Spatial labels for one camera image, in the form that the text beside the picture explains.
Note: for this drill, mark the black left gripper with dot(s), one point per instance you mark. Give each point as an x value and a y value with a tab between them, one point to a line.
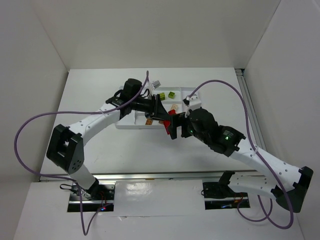
155	106

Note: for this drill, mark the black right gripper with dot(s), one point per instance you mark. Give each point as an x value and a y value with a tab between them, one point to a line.
176	125

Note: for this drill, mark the cream lego plate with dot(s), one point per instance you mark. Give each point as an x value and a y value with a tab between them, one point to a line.
174	107

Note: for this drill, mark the lime green lego brick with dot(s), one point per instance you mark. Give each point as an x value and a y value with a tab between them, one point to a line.
162	96
171	95

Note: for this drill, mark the red rounded lego brick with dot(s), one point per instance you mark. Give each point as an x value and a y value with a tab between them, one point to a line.
172	112

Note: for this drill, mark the red stepped lego brick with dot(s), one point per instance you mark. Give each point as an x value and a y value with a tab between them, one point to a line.
166	124

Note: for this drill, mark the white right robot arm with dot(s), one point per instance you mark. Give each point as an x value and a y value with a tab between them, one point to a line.
283	182

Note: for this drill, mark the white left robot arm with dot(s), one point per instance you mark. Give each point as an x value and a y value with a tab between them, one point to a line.
66	145

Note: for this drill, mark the white divided sorting tray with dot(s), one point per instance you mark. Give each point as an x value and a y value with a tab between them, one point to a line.
139	113

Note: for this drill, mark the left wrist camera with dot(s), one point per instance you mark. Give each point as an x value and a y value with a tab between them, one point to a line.
153	85

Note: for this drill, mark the aluminium rail front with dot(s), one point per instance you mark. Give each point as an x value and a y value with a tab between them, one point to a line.
159	175

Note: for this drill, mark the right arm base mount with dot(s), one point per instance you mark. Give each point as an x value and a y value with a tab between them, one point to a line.
219	196

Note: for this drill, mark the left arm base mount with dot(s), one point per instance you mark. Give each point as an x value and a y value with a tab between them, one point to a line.
104	199

